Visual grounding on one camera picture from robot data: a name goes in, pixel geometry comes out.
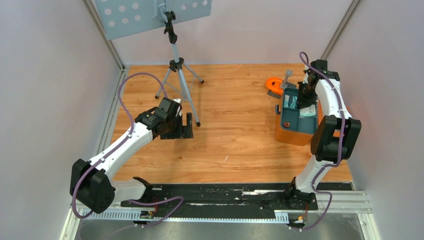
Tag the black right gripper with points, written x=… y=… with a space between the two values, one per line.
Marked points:
x=302 y=102

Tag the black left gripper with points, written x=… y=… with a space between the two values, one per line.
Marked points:
x=178 y=134

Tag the clear bag teal gauze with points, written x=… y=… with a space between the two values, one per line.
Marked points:
x=309 y=111

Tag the teal sachet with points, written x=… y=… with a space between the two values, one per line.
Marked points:
x=286 y=101
x=293 y=103

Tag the teal divided tray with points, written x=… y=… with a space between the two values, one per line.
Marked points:
x=305 y=125

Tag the orange medicine box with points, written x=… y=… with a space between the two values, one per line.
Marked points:
x=290 y=137

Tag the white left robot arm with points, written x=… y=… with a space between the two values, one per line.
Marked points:
x=92 y=181

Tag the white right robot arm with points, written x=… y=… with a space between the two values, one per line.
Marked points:
x=335 y=136

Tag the grey tripod stand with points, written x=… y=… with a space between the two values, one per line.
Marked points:
x=176 y=65

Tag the perforated grey panel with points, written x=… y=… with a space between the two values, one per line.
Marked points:
x=121 y=18

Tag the orange ring toy stand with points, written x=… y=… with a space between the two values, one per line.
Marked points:
x=276 y=86

